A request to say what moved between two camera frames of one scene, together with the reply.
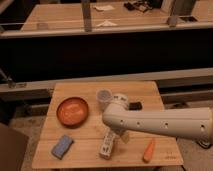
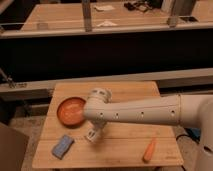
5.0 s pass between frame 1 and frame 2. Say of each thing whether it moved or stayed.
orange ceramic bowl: stayed
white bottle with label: moved
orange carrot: stayed
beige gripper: moved
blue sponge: stayed
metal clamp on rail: stayed
